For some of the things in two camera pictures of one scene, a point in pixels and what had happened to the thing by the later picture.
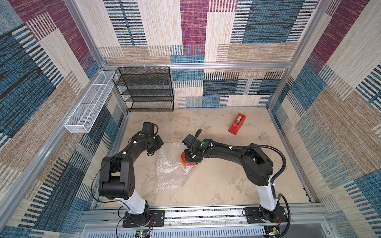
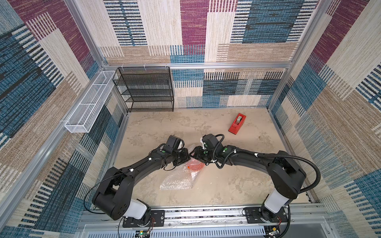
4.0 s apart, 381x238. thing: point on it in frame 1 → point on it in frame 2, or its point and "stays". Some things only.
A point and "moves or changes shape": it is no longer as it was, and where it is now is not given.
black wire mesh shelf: [146, 89] stays
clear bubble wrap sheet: [171, 173] moves or changes shape
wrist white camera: [148, 126] → [175, 143]
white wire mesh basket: [83, 118] stays
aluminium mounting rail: [302, 222] stays
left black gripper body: [158, 144] → [181, 157]
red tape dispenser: [237, 123] stays
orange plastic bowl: [182, 157] moves or changes shape
